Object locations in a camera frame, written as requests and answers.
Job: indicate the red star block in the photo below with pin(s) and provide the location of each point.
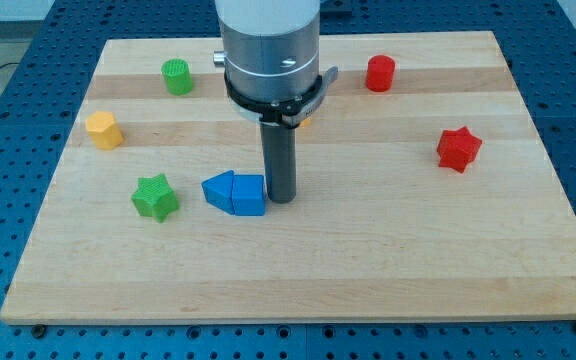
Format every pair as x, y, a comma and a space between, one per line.
458, 148

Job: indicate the red cylinder block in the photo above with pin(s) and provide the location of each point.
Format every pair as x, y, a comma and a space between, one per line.
380, 73

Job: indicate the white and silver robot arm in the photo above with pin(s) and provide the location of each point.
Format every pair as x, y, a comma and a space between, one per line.
271, 59

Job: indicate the green cylinder block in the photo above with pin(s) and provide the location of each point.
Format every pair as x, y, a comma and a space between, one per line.
177, 76

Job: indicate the green star block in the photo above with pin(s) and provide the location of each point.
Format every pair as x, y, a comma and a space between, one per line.
155, 198

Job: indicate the blue cube block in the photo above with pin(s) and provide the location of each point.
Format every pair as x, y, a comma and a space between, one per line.
248, 195

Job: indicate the wooden board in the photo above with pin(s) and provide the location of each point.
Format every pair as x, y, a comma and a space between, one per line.
378, 232

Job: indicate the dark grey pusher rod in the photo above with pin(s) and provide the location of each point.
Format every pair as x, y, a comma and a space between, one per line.
278, 145

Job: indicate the yellow block behind arm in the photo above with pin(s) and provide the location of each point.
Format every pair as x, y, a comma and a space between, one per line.
305, 122

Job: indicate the blue triangle block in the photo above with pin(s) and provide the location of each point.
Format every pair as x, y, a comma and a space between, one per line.
218, 191

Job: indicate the yellow hexagon block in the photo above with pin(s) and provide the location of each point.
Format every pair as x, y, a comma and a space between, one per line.
103, 130

